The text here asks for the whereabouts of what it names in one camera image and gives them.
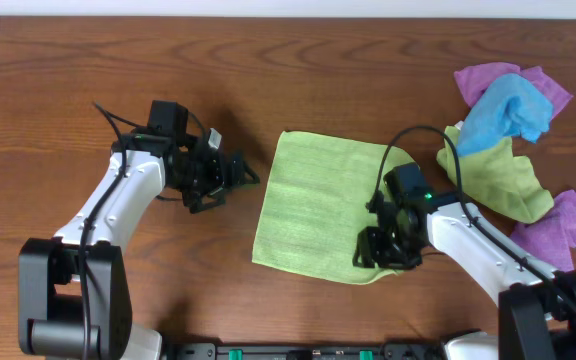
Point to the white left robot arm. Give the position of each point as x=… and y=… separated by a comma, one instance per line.
x=74, y=300

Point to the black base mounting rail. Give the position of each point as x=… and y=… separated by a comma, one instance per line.
x=387, y=351

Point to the light green microfiber cloth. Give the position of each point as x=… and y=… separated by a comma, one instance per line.
x=315, y=206

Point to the blue microfiber cloth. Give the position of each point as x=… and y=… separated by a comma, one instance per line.
x=510, y=107

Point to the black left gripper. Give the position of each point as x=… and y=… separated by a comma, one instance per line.
x=222, y=172

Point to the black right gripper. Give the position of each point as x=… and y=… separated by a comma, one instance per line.
x=385, y=239

